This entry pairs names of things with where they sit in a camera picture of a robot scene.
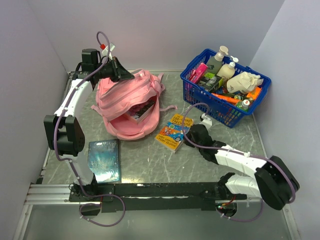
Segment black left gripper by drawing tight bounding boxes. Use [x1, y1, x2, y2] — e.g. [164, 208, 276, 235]
[94, 56, 135, 83]

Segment yellow children's book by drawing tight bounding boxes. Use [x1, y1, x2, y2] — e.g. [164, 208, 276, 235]
[155, 113, 194, 153]

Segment pink school backpack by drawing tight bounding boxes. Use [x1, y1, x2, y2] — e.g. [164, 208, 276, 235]
[91, 69, 177, 141]

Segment white book pink flowers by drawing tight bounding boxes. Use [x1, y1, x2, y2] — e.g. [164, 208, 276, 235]
[124, 97, 156, 124]

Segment teal hardcover book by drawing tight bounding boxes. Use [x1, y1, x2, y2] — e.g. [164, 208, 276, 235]
[88, 139, 121, 184]

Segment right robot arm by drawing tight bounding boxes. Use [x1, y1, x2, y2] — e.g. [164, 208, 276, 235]
[184, 124, 300, 210]

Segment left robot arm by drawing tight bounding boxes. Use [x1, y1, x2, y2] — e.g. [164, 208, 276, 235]
[43, 48, 134, 201]

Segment beige cloth bag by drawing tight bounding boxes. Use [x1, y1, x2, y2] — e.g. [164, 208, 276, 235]
[225, 71, 264, 94]

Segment orange snack pack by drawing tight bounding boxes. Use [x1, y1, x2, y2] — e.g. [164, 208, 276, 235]
[246, 86, 262, 101]

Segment blue plastic basket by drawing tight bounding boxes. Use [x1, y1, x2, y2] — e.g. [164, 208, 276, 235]
[180, 48, 272, 128]

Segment orange packet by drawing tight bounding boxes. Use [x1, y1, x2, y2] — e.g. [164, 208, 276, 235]
[212, 93, 241, 105]

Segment green bottle red cap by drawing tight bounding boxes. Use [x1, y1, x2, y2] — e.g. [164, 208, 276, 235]
[235, 99, 251, 112]

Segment black green box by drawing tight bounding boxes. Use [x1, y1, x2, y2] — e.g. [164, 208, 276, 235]
[197, 72, 223, 93]

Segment pink box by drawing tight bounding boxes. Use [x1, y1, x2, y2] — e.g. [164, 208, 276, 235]
[188, 62, 208, 83]

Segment cream pump bottle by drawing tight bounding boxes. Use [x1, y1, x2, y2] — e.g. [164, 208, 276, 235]
[217, 56, 239, 82]

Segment grey pump bottle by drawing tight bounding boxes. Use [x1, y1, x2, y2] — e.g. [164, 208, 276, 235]
[206, 45, 229, 75]

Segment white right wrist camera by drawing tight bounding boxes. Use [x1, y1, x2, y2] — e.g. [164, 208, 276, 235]
[200, 113, 212, 130]

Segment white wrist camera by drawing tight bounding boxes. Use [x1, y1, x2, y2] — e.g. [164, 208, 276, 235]
[100, 43, 115, 59]
[200, 113, 212, 130]

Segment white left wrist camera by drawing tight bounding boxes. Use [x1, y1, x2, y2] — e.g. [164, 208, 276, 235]
[100, 43, 115, 59]

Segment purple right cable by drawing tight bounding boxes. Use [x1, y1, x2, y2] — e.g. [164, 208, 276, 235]
[181, 102, 296, 223]

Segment purple cable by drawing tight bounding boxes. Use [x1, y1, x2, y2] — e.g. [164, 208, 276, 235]
[181, 102, 296, 223]
[53, 31, 126, 228]

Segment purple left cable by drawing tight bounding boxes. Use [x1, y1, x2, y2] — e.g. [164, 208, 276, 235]
[53, 31, 126, 228]

